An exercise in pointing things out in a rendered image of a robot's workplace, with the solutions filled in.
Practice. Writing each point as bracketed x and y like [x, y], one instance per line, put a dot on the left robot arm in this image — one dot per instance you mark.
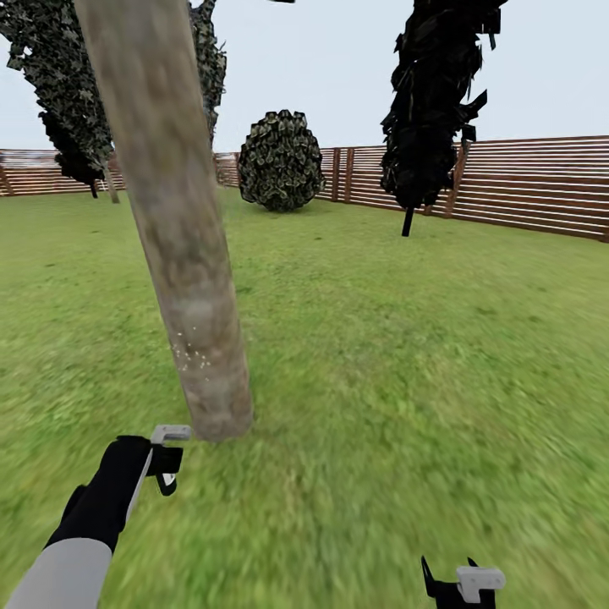
[70, 571]

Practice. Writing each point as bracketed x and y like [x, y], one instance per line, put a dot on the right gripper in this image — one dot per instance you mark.
[448, 597]

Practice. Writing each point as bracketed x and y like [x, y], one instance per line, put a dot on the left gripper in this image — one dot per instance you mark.
[169, 459]

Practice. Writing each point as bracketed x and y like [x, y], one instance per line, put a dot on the pesticide atomizer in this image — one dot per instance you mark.
[167, 483]

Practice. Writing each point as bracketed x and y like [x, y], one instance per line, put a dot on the bush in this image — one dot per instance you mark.
[280, 164]

